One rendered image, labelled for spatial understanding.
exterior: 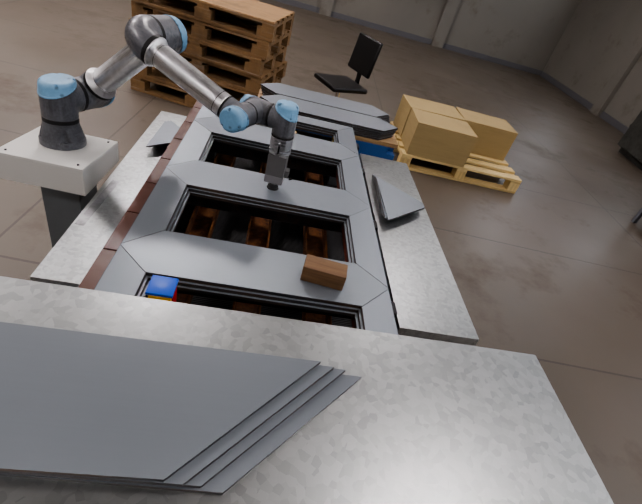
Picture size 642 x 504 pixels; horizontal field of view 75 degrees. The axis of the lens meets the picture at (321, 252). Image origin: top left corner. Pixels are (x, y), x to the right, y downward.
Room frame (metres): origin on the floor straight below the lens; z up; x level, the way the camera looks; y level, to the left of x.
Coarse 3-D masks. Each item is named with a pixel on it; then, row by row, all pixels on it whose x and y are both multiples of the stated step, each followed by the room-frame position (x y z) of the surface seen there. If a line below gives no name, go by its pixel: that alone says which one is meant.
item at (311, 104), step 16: (272, 96) 2.22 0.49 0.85; (288, 96) 2.31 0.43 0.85; (304, 96) 2.38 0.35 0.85; (320, 96) 2.47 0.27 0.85; (304, 112) 2.13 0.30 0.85; (320, 112) 2.21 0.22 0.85; (336, 112) 2.28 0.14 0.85; (352, 112) 2.36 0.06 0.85; (368, 112) 2.45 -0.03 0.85; (384, 112) 2.54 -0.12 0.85; (368, 128) 2.20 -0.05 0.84; (384, 128) 2.26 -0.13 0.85
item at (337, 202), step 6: (330, 192) 1.40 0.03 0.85; (336, 192) 1.41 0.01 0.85; (342, 192) 1.42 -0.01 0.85; (330, 198) 1.35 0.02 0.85; (336, 198) 1.36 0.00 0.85; (342, 198) 1.38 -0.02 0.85; (330, 204) 1.31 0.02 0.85; (336, 204) 1.32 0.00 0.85; (342, 204) 1.33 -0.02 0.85; (330, 210) 1.27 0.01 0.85; (336, 210) 1.28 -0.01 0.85; (342, 210) 1.29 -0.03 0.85; (348, 210) 1.31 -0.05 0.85
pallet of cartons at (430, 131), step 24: (408, 96) 4.62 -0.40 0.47; (408, 120) 4.20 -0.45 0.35; (432, 120) 4.04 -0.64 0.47; (456, 120) 4.28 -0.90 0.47; (480, 120) 4.55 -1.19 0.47; (504, 120) 4.84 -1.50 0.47; (408, 144) 3.90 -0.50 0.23; (432, 144) 3.89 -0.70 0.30; (456, 144) 3.93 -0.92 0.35; (480, 144) 4.44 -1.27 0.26; (504, 144) 4.48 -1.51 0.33; (456, 168) 3.98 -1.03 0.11; (480, 168) 4.07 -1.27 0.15; (504, 168) 4.28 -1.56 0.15
